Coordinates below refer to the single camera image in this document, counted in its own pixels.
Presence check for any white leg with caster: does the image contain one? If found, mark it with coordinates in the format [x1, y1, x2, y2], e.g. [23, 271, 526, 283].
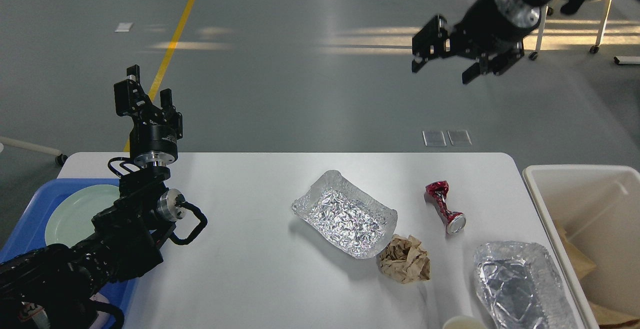
[0, 136, 68, 167]

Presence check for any pink mug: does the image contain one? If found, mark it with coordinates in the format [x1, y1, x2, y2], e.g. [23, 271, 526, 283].
[89, 293, 111, 329]

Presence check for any brown paper in bin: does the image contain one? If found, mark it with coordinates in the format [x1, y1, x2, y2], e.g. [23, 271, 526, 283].
[587, 301, 640, 329]

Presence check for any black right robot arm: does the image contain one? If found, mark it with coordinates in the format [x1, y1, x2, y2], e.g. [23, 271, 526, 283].
[411, 0, 587, 85]

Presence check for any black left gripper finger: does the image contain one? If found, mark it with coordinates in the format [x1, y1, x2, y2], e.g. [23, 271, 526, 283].
[114, 65, 153, 124]
[159, 89, 184, 140]

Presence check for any crumpled brown paper ball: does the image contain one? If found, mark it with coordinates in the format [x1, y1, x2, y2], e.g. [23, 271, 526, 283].
[376, 234, 431, 284]

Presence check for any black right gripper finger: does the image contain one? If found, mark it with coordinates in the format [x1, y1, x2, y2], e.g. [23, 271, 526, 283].
[411, 14, 452, 73]
[461, 49, 525, 85]

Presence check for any white chair on casters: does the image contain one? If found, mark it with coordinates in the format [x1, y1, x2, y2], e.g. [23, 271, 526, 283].
[525, 0, 613, 61]

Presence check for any brown paper bag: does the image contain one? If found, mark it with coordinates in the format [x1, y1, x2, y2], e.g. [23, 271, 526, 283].
[553, 220, 597, 281]

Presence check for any blue plastic tray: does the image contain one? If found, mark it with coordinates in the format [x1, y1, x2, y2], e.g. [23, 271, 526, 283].
[1, 179, 143, 329]

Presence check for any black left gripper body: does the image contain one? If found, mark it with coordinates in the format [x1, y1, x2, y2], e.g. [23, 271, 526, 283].
[130, 119, 179, 167]

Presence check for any crushed red soda can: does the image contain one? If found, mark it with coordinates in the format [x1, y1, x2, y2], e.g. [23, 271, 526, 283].
[425, 180, 467, 235]

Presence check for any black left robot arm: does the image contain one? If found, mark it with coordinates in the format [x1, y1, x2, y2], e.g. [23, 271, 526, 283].
[0, 65, 208, 329]

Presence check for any white cup bottom edge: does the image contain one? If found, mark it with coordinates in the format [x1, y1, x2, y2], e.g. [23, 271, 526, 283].
[441, 315, 487, 329]

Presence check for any foil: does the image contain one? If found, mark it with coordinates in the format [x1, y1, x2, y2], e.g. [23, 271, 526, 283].
[473, 240, 579, 329]

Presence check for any white plastic bin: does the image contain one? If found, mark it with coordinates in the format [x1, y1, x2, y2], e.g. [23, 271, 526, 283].
[522, 164, 640, 329]

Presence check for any light green plate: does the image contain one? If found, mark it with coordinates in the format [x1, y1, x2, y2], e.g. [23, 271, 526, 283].
[45, 184, 120, 247]

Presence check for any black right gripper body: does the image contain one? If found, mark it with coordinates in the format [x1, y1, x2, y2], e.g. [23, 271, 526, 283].
[448, 0, 542, 65]

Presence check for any white bar on floor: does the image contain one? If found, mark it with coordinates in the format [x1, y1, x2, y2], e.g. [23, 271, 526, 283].
[613, 55, 640, 66]

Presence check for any white paper on floor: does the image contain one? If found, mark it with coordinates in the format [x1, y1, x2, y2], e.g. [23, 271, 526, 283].
[114, 22, 134, 33]

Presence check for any aluminium foil tray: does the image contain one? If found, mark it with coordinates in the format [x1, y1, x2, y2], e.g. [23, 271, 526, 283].
[291, 170, 398, 259]

